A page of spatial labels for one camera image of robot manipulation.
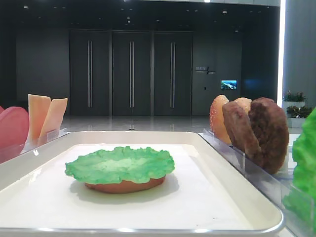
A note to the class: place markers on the green lettuce leaf on bun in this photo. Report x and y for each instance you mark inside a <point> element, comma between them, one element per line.
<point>121,164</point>

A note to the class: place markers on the brown meat patty left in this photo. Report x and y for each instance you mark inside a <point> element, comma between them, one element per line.
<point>239,130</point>

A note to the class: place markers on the brown meat patty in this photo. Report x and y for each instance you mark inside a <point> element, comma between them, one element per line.
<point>269,124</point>
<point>239,130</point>

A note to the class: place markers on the tan bun slice behind patties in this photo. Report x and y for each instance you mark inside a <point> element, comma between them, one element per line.
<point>245,103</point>

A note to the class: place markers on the orange cheese slice right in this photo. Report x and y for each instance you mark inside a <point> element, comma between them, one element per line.
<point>54,116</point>

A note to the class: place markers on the orange cheese slice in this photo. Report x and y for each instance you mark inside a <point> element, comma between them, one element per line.
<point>38,107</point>
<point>54,116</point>

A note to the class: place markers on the brown meat patty right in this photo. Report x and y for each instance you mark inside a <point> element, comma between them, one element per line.
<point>269,124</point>

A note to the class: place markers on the orange cheese slice left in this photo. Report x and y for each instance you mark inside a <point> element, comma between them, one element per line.
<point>38,107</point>

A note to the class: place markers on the green lettuce leaf in rack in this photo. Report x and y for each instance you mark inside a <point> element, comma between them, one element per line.
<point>302,168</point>

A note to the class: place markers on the sesame top bun slice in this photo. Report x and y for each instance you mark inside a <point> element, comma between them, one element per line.
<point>217,120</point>

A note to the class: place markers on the brown bottom bun slice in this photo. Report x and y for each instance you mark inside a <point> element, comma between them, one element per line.
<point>126,186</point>

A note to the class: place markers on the white rectangular serving tray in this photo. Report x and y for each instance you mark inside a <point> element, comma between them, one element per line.
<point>205,196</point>

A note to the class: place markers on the clear acrylic rack right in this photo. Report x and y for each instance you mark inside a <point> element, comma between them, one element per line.
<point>274,187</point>

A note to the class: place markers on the clear acrylic rack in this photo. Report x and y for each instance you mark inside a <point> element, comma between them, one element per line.
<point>274,187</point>
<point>13,151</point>

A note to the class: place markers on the potted plants in white planter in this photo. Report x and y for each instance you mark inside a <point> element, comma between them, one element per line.
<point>295,109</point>

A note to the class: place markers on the clear acrylic rack left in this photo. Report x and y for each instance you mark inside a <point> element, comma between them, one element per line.
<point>13,151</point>

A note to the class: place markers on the dark door with handle right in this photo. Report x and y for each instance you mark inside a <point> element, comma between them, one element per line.
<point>173,74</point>

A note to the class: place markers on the dark door with handle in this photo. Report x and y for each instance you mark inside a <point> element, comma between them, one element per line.
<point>173,74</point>
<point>131,74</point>
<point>89,65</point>

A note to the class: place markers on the dark door with handle middle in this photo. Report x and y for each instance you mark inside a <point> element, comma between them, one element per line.
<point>131,74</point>

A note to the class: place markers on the small wall display screen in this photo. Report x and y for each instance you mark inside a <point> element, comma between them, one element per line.
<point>228,84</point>

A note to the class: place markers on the dark door with handle left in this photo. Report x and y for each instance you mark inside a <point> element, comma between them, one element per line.
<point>89,65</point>

